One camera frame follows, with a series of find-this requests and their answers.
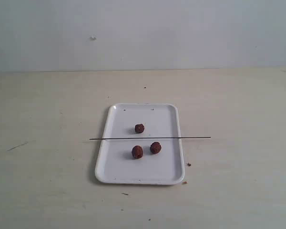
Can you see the brown meatball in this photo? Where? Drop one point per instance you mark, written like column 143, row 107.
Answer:
column 155, row 147
column 137, row 152
column 139, row 128

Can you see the thin metal skewer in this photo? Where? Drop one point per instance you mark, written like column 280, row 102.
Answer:
column 133, row 138

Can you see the white rectangular plastic tray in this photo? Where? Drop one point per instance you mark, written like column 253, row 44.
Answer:
column 115, row 163

